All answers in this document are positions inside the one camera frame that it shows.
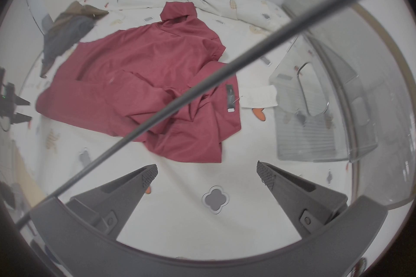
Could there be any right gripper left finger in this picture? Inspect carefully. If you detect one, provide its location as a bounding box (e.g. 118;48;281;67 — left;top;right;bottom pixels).
67;164;159;240

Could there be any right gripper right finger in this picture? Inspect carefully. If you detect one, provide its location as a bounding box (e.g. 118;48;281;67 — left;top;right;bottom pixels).
256;161;348;236

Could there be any red shirt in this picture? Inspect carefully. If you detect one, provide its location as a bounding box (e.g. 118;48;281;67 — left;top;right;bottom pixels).
35;1;279;163

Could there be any grey garment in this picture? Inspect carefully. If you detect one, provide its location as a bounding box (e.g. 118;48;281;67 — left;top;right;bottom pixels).
42;14;95;70

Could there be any bed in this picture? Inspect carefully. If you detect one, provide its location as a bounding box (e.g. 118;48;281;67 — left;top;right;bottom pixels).
18;0;416;261

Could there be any brown garment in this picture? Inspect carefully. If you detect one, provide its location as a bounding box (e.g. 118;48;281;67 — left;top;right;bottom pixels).
40;0;110;78

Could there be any black cable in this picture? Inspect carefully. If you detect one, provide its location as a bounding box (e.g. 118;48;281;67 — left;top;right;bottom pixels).
15;0;392;228

